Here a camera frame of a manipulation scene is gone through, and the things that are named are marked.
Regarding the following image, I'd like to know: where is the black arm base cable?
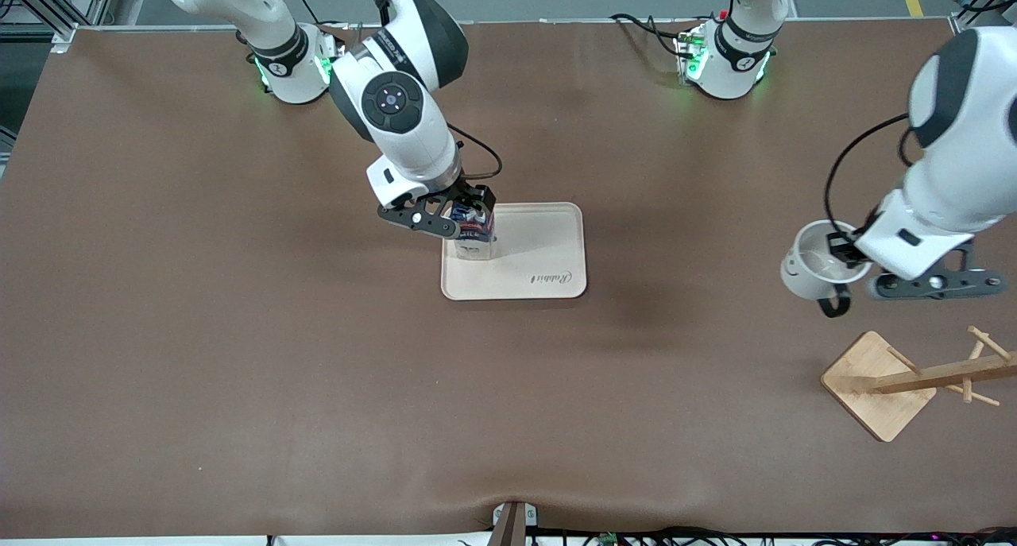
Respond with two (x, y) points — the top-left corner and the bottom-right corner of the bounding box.
(278, 0), (328, 27)
(610, 12), (692, 60)

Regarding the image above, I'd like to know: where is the cream plastic tray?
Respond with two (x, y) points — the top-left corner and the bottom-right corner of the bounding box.
(441, 203), (588, 301)

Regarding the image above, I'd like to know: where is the brown table mat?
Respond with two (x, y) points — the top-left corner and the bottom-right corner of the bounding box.
(0, 20), (1017, 540)

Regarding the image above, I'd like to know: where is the wooden cup rack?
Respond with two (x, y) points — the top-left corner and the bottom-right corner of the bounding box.
(820, 326), (1017, 443)

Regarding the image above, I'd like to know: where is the black left arm base cable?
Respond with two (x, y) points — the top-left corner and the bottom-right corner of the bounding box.
(610, 12), (692, 60)

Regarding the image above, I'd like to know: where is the aluminium frame post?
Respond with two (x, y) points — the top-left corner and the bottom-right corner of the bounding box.
(942, 0), (1017, 32)
(0, 0), (120, 52)

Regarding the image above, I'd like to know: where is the blue milk carton green cap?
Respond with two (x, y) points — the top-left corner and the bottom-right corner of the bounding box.
(449, 204), (497, 261)

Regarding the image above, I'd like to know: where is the white smiley cup black handle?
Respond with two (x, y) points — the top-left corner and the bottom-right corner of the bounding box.
(780, 220), (873, 319)

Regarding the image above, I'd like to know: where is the black right arm base cable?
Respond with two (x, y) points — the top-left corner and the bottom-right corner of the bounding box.
(278, 0), (328, 27)

